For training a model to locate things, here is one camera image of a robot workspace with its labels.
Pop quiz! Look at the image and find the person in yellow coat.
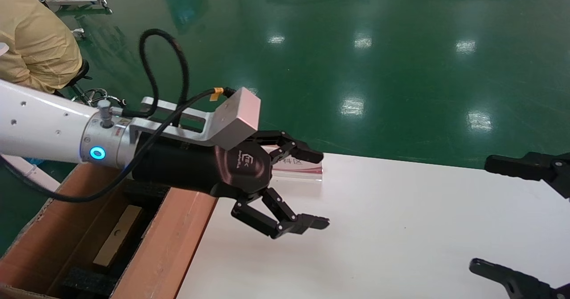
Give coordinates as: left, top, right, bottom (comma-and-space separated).
0, 0, 83, 96

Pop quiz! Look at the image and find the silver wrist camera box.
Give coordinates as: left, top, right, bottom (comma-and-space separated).
129, 87, 261, 151

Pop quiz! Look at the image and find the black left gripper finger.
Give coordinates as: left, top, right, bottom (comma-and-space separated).
231, 187, 330, 240
249, 130, 324, 165

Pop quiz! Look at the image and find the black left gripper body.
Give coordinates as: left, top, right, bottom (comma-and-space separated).
131, 137, 273, 202

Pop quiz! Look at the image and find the black cable with yellow tag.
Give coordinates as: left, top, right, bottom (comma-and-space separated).
0, 87, 236, 203

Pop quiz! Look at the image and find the black foam block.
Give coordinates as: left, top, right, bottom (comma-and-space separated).
62, 267, 118, 298
122, 181, 172, 210

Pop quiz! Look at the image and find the clear acrylic sign with label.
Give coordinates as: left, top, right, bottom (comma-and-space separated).
263, 145, 323, 183

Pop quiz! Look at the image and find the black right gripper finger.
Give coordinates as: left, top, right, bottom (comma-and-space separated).
468, 259, 570, 299
484, 152, 570, 200

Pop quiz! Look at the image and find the chrome-base swivel stool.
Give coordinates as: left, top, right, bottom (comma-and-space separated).
53, 59, 127, 109

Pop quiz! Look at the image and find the large open cardboard box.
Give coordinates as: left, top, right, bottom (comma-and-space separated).
0, 163, 219, 299

